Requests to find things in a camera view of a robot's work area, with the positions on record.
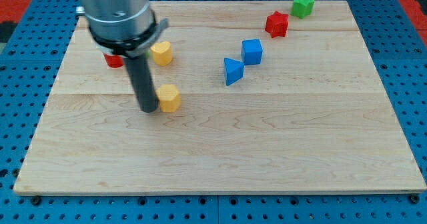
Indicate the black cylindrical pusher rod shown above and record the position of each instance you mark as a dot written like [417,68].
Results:
[142,83]

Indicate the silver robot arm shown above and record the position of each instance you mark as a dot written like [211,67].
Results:
[127,28]

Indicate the red circle block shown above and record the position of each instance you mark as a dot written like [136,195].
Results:
[113,61]

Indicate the yellow heart block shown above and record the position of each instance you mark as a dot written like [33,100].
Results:
[162,53]

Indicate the yellow hexagon block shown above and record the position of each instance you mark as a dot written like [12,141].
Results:
[169,98]

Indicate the blue triangle block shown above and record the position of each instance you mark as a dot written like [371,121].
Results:
[233,71]

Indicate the blue cube block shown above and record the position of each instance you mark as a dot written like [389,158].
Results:
[251,52]

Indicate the wooden board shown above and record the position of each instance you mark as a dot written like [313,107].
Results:
[312,118]

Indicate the red star block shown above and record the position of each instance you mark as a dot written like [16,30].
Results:
[277,24]

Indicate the green star block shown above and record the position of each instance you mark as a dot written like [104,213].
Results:
[302,8]

